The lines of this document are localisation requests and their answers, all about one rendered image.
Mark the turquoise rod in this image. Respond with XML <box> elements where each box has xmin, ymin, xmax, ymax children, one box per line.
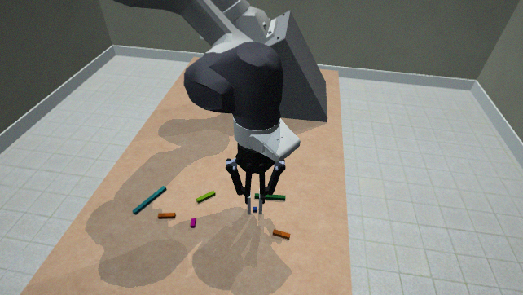
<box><xmin>132</xmin><ymin>186</ymin><xmax>167</xmax><ymax>215</ymax></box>

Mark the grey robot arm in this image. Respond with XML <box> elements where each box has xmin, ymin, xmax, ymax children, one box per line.
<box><xmin>113</xmin><ymin>0</ymin><xmax>301</xmax><ymax>162</ymax></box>

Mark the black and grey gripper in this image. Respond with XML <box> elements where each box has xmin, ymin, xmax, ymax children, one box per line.
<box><xmin>226</xmin><ymin>143</ymin><xmax>286</xmax><ymax>214</ymax></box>

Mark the orange rod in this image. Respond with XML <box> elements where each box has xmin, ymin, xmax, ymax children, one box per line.
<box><xmin>273</xmin><ymin>229</ymin><xmax>290</xmax><ymax>240</ymax></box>
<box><xmin>158</xmin><ymin>213</ymin><xmax>176</xmax><ymax>219</ymax></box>

